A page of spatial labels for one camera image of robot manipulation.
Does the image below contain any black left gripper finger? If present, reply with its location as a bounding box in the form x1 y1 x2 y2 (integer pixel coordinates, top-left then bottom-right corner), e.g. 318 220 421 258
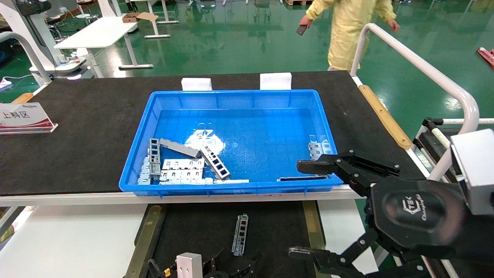
203 249 225 276
239 251 263 277

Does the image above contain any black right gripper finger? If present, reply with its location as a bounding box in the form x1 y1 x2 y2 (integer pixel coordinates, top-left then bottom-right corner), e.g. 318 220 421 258
289 229 402 278
297 151 400 197

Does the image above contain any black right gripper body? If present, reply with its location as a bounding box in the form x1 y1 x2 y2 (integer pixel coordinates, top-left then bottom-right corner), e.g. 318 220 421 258
366 177 494 264

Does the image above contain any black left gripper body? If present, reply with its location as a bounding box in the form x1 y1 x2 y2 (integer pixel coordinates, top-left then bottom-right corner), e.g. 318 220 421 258
203 270 252 278

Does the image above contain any black container with brass edges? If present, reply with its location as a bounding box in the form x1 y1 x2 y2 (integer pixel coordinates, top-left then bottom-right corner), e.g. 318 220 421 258
123 201 327 278

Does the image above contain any long wooden edge strip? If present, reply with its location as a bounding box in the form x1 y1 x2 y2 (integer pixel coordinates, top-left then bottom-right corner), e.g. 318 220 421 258
359 85 413 151

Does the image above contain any black cart with white tubes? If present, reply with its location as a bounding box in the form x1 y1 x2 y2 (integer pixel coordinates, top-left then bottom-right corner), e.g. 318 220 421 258
412 117 494 278

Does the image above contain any blue plastic bin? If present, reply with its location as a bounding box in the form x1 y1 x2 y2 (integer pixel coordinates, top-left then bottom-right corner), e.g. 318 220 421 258
118 90 345 198

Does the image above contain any white foam block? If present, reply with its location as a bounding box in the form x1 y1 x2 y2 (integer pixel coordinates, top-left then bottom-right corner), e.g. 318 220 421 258
181 78 213 92
260 73 293 90

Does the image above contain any white tube handrail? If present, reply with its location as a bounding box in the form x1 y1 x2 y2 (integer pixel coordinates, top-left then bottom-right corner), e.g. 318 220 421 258
350 23 480 182

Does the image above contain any person in yellow coat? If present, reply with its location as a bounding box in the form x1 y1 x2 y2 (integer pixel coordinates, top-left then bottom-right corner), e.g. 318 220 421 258
297 0 401 72

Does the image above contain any white low table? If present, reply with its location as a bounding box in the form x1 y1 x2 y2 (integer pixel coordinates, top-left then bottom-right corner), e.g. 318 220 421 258
0 199 381 278

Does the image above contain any red object on floor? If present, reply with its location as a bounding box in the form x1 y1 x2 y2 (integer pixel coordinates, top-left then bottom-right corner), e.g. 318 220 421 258
477 47 494 69

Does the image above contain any acrylic sign with Chinese text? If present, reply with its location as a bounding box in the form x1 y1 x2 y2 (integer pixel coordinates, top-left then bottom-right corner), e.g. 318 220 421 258
0 102 59 135

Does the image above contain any white desk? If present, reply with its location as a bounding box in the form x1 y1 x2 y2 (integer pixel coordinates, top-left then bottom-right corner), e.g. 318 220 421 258
54 16 155 78

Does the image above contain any small open cardboard box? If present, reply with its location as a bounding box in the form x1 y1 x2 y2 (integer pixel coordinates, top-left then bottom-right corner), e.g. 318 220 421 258
122 12 159 23

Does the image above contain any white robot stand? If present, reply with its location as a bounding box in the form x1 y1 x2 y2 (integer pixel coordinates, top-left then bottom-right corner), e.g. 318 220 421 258
0 0 88 78

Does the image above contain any grey tube handrail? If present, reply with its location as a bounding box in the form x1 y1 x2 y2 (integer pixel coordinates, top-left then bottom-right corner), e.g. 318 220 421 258
0 32 52 85

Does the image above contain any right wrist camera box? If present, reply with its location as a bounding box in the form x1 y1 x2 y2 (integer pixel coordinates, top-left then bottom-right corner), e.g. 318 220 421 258
450 129 494 216

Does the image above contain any white table frame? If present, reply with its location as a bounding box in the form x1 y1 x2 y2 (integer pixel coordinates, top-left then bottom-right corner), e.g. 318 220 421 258
129 0 180 39

